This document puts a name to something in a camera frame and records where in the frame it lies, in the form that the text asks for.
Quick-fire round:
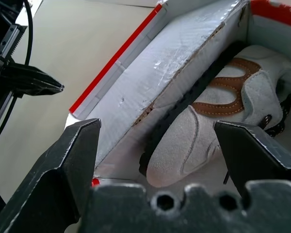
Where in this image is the white and red shoebox lid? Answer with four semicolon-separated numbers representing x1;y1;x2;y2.
68;0;249;168

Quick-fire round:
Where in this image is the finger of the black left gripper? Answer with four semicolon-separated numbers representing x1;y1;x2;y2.
4;81;65;98
1;63;65;88

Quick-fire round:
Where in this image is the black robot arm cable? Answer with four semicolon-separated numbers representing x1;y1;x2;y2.
23;0;34;66

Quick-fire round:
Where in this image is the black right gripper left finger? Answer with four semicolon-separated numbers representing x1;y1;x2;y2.
0;118;102;233

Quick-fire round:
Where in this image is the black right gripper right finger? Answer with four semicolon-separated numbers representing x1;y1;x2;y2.
214;120;291;198

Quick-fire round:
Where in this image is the white suede shoe brown trim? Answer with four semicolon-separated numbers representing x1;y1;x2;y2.
138;44;291;189

